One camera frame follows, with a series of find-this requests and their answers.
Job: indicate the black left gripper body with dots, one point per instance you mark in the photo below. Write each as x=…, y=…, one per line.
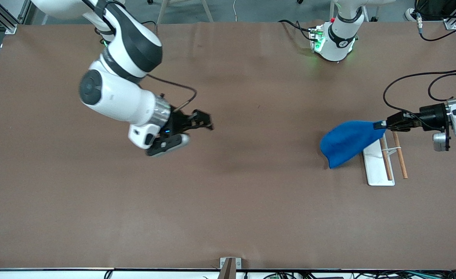
x=431, y=114

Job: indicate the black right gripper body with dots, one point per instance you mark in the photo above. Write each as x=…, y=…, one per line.
x=180, y=121

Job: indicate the blue microfibre towel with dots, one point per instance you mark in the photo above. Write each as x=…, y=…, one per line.
x=346, y=141

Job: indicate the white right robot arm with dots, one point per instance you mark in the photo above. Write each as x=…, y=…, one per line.
x=119, y=93

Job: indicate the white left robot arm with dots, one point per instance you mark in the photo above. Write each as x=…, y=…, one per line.
x=338, y=37

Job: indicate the white rack with wooden rods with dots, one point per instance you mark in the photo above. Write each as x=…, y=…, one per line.
x=377, y=170

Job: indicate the white sneaker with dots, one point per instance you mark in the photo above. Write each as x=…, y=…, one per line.
x=410, y=15

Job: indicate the light wooden leg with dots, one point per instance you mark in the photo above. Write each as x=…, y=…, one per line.
x=163, y=11
x=207, y=11

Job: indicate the metal bracket with brown post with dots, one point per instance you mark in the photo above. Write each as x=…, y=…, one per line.
x=229, y=267

